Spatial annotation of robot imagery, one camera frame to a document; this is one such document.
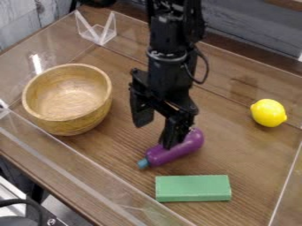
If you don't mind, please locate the brown wooden bowl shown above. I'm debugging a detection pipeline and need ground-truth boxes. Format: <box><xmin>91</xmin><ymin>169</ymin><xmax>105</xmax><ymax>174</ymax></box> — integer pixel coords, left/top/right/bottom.
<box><xmin>21</xmin><ymin>64</ymin><xmax>112</xmax><ymax>136</ymax></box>

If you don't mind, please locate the clear acrylic back wall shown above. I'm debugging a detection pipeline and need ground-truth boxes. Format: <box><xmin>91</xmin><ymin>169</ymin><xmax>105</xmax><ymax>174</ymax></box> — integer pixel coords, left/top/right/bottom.
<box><xmin>80</xmin><ymin>8</ymin><xmax>302</xmax><ymax>129</ymax></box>

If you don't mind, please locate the green rectangular block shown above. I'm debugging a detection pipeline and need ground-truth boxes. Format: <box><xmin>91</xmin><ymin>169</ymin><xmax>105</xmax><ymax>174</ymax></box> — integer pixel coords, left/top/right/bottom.
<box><xmin>156</xmin><ymin>175</ymin><xmax>232</xmax><ymax>202</ymax></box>

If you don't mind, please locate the clear acrylic front wall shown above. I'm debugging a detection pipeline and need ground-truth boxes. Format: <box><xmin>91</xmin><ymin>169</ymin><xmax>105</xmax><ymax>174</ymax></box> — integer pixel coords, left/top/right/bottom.
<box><xmin>0</xmin><ymin>100</ymin><xmax>195</xmax><ymax>226</ymax></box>

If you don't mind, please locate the yellow toy lemon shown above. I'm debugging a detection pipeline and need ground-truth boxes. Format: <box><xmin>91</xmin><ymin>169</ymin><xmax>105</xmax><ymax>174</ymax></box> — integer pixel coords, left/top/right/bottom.
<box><xmin>250</xmin><ymin>99</ymin><xmax>287</xmax><ymax>128</ymax></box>

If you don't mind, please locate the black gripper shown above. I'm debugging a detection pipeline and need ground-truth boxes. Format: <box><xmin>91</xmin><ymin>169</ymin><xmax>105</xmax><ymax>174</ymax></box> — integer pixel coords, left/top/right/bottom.
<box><xmin>129</xmin><ymin>49</ymin><xmax>198</xmax><ymax>149</ymax></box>

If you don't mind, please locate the clear acrylic corner bracket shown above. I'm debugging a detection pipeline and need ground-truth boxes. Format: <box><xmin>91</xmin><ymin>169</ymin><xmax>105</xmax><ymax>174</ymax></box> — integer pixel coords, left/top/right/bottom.
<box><xmin>75</xmin><ymin>11</ymin><xmax>116</xmax><ymax>46</ymax></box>

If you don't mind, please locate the clear acrylic wall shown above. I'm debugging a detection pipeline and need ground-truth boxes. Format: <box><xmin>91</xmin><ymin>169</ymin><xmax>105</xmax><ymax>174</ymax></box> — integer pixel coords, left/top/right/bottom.
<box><xmin>80</xmin><ymin>8</ymin><xmax>302</xmax><ymax>129</ymax></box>
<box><xmin>0</xmin><ymin>100</ymin><xmax>195</xmax><ymax>226</ymax></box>

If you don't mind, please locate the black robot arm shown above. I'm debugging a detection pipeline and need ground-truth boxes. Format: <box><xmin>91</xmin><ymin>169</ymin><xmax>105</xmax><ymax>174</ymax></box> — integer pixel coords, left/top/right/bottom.
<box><xmin>128</xmin><ymin>0</ymin><xmax>206</xmax><ymax>149</ymax></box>

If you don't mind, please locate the black cable on floor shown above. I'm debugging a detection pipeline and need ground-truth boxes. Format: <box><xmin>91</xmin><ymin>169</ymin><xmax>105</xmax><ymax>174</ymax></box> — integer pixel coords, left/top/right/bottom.
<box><xmin>0</xmin><ymin>199</ymin><xmax>43</xmax><ymax>226</ymax></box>

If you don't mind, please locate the purple toy eggplant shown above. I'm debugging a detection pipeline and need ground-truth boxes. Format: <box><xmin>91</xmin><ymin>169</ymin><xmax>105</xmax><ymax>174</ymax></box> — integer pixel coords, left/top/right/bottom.
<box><xmin>136</xmin><ymin>128</ymin><xmax>204</xmax><ymax>169</ymax></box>

